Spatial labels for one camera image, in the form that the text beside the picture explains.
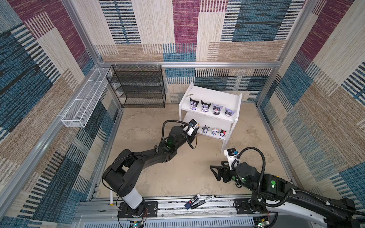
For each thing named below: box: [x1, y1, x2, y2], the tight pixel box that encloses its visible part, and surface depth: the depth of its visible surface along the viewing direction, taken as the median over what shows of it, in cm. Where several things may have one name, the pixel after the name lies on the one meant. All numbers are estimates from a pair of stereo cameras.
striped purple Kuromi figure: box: [201, 100, 212, 113], surface depth 70 cm
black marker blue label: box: [184, 193, 201, 210], surface depth 76 cm
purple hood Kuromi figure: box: [224, 106, 236, 118], surface depth 69 cm
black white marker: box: [190, 194, 216, 210], surface depth 77 cm
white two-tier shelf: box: [179, 82, 243, 153], surface depth 77 cm
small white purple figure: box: [211, 128, 220, 136], surface depth 83 cm
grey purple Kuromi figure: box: [201, 124, 210, 134], surface depth 84 cm
